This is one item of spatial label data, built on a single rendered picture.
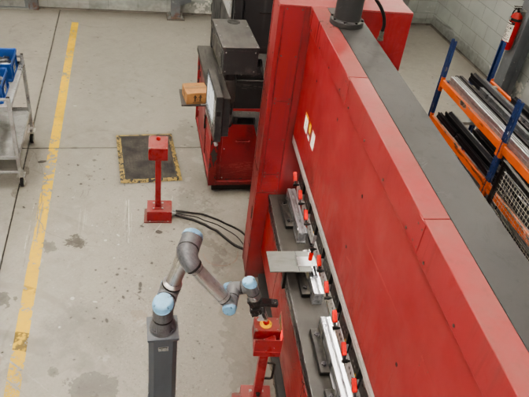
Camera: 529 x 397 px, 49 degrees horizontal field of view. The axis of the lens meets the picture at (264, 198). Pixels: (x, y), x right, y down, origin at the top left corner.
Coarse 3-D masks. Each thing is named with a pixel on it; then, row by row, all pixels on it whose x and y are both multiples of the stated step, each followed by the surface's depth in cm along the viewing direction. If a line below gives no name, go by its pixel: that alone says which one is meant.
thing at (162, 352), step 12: (168, 336) 335; (156, 348) 337; (168, 348) 339; (156, 360) 344; (168, 360) 346; (156, 372) 350; (168, 372) 353; (156, 384) 358; (168, 384) 360; (156, 396) 365; (168, 396) 368
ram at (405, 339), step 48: (336, 96) 305; (336, 144) 304; (336, 192) 302; (384, 192) 236; (336, 240) 301; (384, 240) 235; (336, 288) 300; (384, 288) 235; (384, 336) 234; (432, 336) 192; (384, 384) 233; (432, 384) 192
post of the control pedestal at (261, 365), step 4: (260, 356) 357; (260, 360) 359; (264, 360) 359; (260, 364) 361; (264, 364) 361; (260, 368) 363; (264, 368) 364; (256, 372) 370; (260, 372) 366; (264, 372) 366; (256, 376) 369; (260, 376) 368; (256, 380) 371; (260, 380) 371; (256, 384) 374; (260, 384) 374; (256, 388) 376; (260, 388) 376; (260, 392) 379; (256, 396) 381; (260, 396) 382
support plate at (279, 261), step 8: (272, 256) 365; (280, 256) 366; (288, 256) 367; (304, 256) 368; (272, 264) 359; (280, 264) 360; (288, 264) 361; (296, 264) 362; (272, 272) 355; (280, 272) 356; (288, 272) 357; (296, 272) 357; (304, 272) 358
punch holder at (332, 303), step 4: (332, 284) 306; (332, 288) 306; (332, 292) 306; (336, 292) 299; (332, 296) 306; (336, 296) 299; (328, 300) 312; (332, 300) 306; (336, 300) 299; (328, 304) 312; (332, 304) 305; (336, 304) 299; (340, 304) 296; (332, 308) 305; (336, 308) 299; (340, 308) 297; (340, 312) 299
